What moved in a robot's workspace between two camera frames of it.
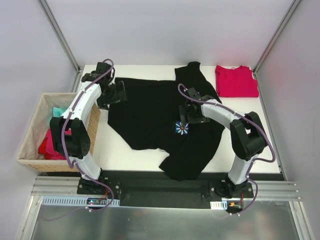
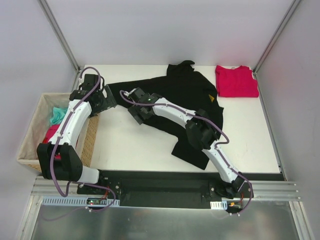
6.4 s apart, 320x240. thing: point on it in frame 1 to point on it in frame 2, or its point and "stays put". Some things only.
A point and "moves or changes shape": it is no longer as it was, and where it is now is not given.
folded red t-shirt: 236,82 stays put
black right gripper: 188,115 to 136,114
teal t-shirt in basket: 57,111 stays put
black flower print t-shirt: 151,120 moves or changes shape
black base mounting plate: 156,188 stays put
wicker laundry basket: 29,153 stays put
